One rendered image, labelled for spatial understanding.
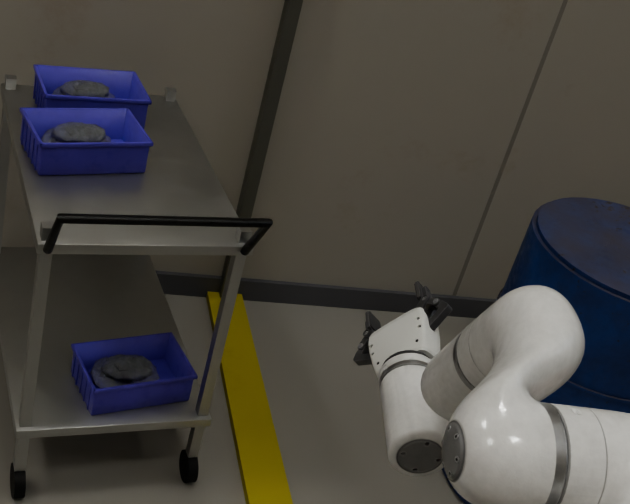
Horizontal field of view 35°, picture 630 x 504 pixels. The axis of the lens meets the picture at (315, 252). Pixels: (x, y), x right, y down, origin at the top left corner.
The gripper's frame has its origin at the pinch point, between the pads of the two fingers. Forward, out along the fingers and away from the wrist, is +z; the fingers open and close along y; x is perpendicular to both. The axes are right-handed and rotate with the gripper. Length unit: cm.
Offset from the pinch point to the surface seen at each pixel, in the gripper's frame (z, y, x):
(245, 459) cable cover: 72, -89, -68
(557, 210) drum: 102, 15, -71
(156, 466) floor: 67, -106, -51
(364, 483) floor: 73, -69, -96
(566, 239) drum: 87, 15, -69
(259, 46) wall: 156, -33, -3
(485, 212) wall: 170, -14, -102
